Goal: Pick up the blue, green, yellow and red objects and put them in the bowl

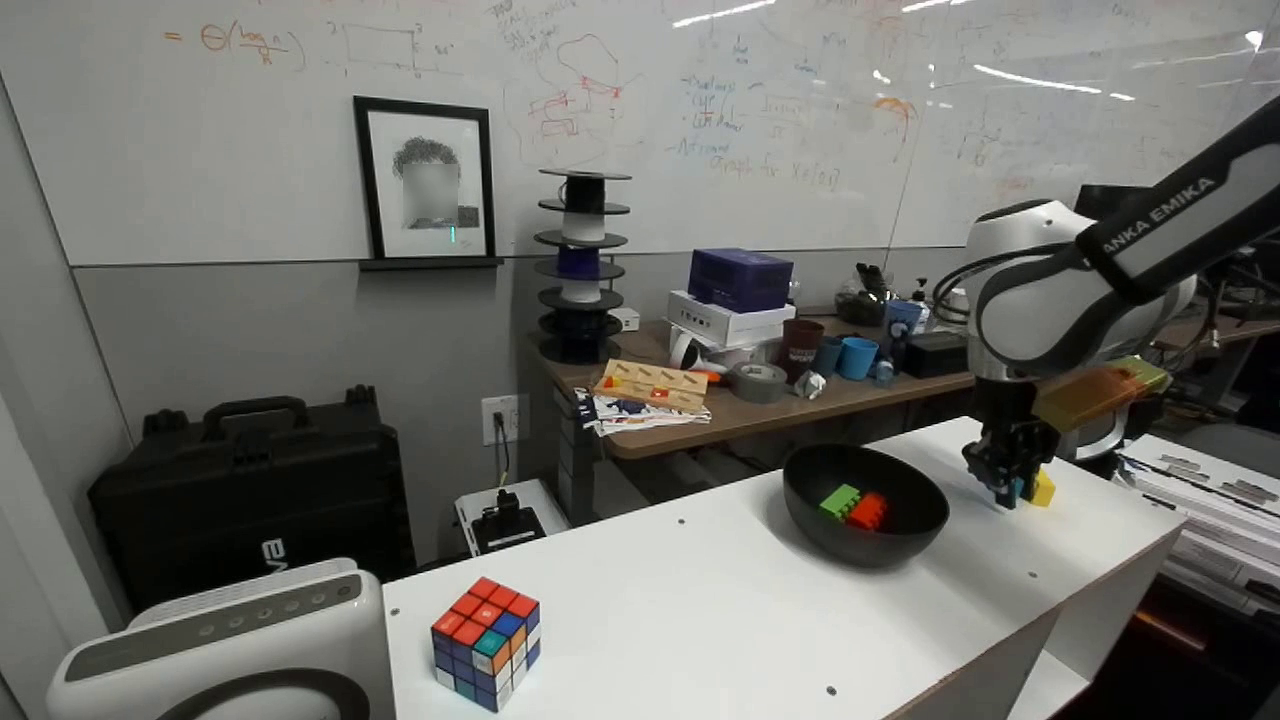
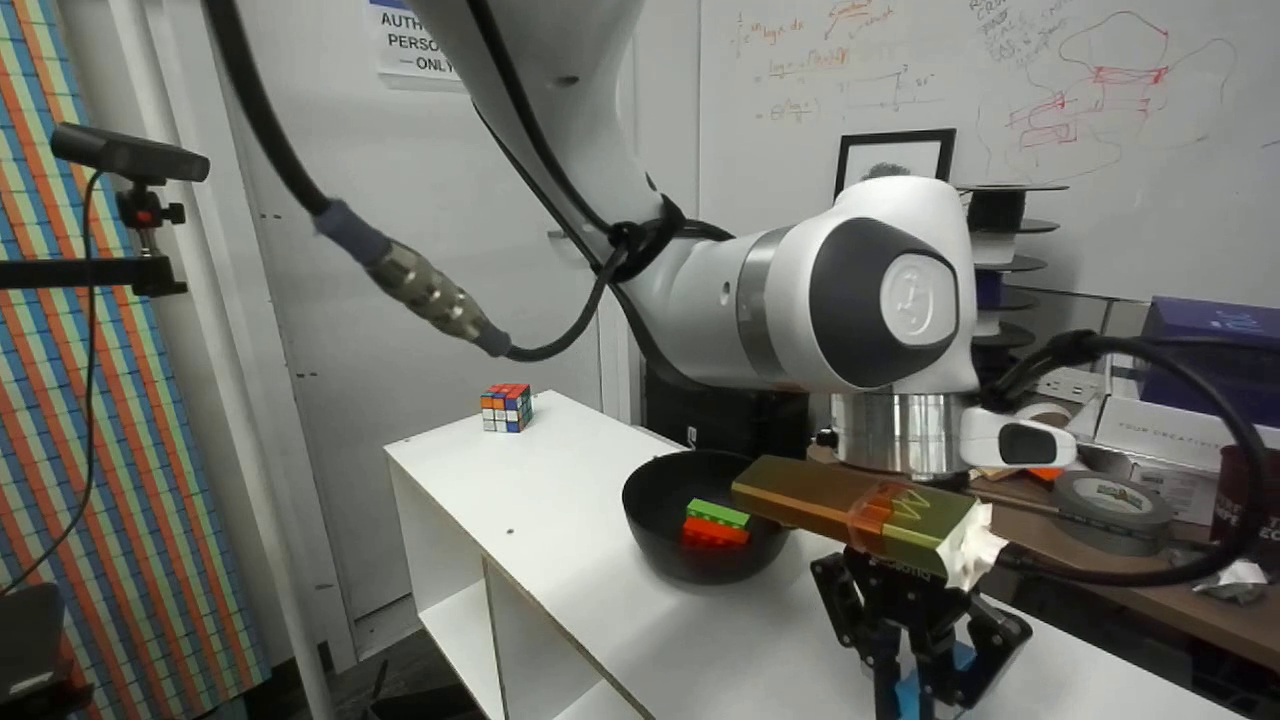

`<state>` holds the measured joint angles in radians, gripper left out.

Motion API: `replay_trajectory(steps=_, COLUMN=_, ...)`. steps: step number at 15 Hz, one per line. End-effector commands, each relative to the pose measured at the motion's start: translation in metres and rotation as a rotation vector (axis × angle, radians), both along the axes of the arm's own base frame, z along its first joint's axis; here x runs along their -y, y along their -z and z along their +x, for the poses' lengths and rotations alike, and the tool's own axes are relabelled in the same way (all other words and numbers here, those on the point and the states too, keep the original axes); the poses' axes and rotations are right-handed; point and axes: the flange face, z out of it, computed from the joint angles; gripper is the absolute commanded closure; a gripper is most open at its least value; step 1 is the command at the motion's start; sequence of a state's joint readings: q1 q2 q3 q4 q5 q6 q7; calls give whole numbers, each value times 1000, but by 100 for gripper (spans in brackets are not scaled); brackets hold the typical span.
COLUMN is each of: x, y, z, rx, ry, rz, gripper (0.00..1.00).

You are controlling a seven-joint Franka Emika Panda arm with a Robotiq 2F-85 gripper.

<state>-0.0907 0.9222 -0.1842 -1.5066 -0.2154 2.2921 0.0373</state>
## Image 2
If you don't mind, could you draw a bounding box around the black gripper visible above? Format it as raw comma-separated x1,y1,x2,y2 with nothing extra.
808,542,1042,720

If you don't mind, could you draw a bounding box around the red toy brick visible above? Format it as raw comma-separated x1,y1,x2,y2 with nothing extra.
676,517,753,551

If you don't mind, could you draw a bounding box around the green toy brick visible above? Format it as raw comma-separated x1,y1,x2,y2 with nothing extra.
686,495,757,530

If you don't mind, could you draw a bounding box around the black bowl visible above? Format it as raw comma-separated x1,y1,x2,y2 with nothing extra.
620,447,801,587

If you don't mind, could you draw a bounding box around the tan taped wrist box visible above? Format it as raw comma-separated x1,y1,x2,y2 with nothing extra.
729,450,1009,592

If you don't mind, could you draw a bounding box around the wooden desk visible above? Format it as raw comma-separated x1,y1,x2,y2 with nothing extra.
977,465,1280,673

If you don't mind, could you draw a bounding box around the crumpled foil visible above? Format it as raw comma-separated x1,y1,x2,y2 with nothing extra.
1189,551,1277,612

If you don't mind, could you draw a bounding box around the white cardboard box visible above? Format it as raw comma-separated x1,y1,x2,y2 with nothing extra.
1066,382,1257,480

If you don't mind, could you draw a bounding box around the maroon cup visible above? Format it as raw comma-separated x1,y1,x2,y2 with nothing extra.
1215,443,1280,542

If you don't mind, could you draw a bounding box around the stack of filament spools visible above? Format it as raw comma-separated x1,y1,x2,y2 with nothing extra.
955,179,1073,352

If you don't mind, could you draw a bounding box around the purple box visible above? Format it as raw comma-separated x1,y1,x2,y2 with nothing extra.
1136,295,1280,432

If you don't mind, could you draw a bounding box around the white shelf cabinet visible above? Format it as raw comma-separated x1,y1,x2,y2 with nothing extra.
380,387,1245,720

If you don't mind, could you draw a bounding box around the rubik's cube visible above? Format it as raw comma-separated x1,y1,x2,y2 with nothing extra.
480,378,535,435

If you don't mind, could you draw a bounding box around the whiteboard with scribbles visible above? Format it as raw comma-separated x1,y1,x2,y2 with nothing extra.
695,0,1280,312

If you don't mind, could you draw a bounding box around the authorized personnel door sign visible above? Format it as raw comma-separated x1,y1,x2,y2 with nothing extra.
370,0,470,81

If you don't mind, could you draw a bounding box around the colourful striped panel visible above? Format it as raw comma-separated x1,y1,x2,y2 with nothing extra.
0,0,273,720

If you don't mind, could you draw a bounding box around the dark blurred object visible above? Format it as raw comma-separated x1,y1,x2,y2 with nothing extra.
0,580,96,720

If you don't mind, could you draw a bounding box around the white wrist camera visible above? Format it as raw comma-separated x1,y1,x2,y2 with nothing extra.
955,403,1086,475

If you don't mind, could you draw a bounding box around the grey duct tape roll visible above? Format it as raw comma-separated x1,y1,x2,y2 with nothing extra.
1052,467,1184,540

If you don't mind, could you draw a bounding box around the thick black wrist cable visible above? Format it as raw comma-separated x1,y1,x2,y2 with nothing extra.
982,327,1271,592

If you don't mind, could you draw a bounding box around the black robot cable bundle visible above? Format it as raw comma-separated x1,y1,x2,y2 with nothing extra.
198,0,732,367

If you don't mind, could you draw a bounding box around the thin black camera cable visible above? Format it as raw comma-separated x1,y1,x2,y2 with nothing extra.
0,170,109,596

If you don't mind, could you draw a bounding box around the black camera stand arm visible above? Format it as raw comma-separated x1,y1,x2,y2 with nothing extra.
0,182,191,301

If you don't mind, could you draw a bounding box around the black camera on stand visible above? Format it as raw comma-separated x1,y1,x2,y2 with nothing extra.
50,121,216,187

